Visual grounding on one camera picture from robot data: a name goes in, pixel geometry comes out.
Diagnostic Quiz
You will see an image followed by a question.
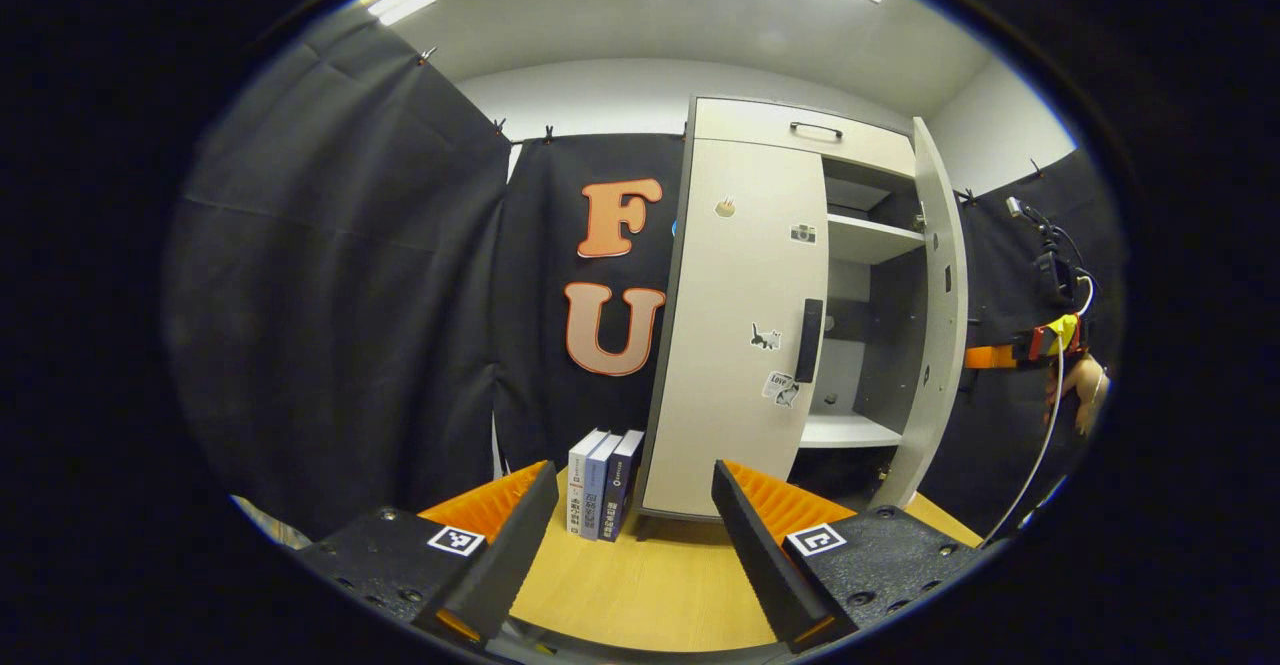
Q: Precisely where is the dark navy book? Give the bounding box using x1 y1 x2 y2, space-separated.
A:
600 430 646 544

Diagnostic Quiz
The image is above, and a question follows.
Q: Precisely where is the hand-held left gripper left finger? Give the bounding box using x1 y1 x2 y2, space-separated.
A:
295 460 561 652

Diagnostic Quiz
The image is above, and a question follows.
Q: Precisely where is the small ceiling light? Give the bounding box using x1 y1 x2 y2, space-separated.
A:
365 0 438 28

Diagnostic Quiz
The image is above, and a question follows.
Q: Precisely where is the black backdrop cloth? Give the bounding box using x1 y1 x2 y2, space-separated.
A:
165 10 1131 546

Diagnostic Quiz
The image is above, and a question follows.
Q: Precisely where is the beige double-door shoe cabinet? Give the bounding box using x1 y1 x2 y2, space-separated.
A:
635 95 971 546

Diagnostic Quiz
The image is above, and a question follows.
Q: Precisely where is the grey-blue book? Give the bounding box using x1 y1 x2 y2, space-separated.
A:
583 433 624 541

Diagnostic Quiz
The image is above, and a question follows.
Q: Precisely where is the white book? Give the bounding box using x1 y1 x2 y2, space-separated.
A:
567 429 610 536

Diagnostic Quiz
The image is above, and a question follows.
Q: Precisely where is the beige cabinet door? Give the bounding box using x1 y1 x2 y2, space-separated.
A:
880 117 971 512
640 138 831 522

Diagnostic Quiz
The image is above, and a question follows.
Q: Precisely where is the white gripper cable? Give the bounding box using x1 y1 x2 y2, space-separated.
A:
985 275 1097 546

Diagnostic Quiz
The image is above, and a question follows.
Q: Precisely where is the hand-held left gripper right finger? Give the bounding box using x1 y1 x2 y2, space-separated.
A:
710 460 987 656

